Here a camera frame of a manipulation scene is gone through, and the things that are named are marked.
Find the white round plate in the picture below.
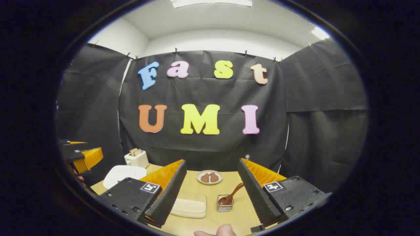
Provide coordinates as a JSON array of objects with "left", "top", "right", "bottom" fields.
[{"left": 196, "top": 170, "right": 223, "bottom": 185}]

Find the white rice cooker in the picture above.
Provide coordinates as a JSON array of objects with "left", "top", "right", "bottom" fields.
[{"left": 103, "top": 165, "right": 147, "bottom": 190}]

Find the black backdrop cloth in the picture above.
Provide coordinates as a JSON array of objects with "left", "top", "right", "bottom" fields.
[{"left": 56, "top": 39, "right": 368, "bottom": 194}]

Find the brown wooden spoon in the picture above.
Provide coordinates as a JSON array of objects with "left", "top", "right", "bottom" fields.
[{"left": 218, "top": 183, "right": 245, "bottom": 206}]

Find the ceiling light panel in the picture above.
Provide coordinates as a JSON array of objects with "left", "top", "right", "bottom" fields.
[
  {"left": 311, "top": 27, "right": 330, "bottom": 40},
  {"left": 171, "top": 0, "right": 253, "bottom": 8}
]

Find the white toaster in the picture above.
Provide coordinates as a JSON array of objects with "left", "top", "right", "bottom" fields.
[{"left": 124, "top": 148, "right": 151, "bottom": 168}]

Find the clear box of rice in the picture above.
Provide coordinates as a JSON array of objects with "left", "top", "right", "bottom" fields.
[{"left": 170, "top": 192, "right": 208, "bottom": 219}]

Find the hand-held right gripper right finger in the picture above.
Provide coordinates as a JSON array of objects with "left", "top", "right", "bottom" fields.
[{"left": 237, "top": 158, "right": 329, "bottom": 228}]

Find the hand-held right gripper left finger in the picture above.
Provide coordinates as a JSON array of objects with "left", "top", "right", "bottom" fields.
[{"left": 98, "top": 160, "right": 187, "bottom": 229}]

